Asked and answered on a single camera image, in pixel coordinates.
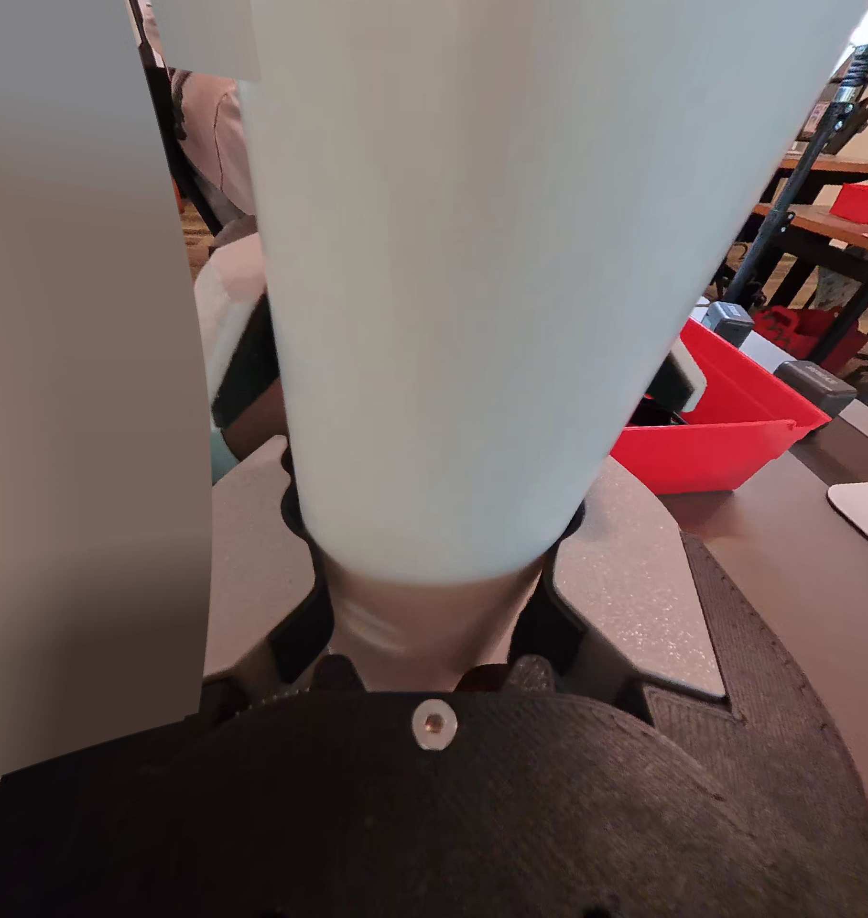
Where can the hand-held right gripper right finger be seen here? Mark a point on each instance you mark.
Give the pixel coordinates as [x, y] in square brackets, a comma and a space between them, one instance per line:
[635, 574]

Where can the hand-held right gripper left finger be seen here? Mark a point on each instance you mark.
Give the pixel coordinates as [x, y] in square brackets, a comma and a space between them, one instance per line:
[262, 574]

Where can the white paper roll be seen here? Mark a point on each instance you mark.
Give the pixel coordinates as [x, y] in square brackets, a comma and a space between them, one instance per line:
[477, 287]

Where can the person's left hand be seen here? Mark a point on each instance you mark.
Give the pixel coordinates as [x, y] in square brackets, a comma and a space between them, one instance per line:
[258, 430]

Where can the person's right hand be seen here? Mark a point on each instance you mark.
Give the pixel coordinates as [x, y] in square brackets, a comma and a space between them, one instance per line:
[484, 676]

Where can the white and black device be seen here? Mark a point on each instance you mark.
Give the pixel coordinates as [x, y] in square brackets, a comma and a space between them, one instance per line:
[681, 380]

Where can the wooden table black legs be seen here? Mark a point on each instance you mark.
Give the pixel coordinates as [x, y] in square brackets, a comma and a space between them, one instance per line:
[828, 222]

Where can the small red box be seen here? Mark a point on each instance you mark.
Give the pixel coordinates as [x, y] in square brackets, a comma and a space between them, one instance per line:
[864, 203]

